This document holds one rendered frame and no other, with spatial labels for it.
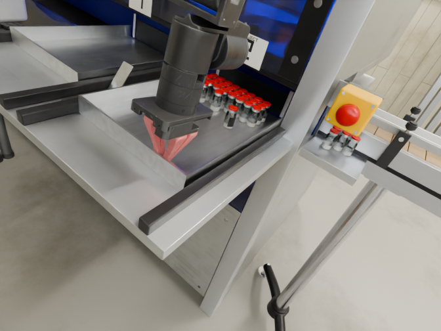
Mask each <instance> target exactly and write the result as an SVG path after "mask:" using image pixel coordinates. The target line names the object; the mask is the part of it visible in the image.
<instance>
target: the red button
mask: <svg viewBox="0 0 441 331"><path fill-rule="evenodd" d="M335 118H336V120H337V122H338V123H339V124H340V125H342V126H345V127H349V126H352V125H354V124H355V123H356V122H357V121H358V120H359V118H360V110H359V108H358V107H357V106H356V105H354V104H344V105H342V106H341V107H340V108H339V109H338V110H337V112H336V114H335Z"/></svg>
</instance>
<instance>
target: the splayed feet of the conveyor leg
mask: <svg viewBox="0 0 441 331"><path fill-rule="evenodd" d="M258 274H259V275H260V276H261V277H263V278H266V279H267V281H268V285H269V288H270V293H271V296H272V299H271V300H270V301H269V302H268V305H267V311H268V314H269V315H270V316H271V317H272V318H273V319H274V325H275V331H285V316H286V315H287V314H288V312H289V306H288V307H287V309H286V310H285V311H280V310H278V309H277V308H276V306H275V300H276V299H277V297H278V296H279V295H280V294H281V292H280V287H279V285H278V281H277V279H276V276H275V274H274V271H273V269H272V266H271V265H270V264H269V263H267V264H264V265H263V266H262V267H259V269H258Z"/></svg>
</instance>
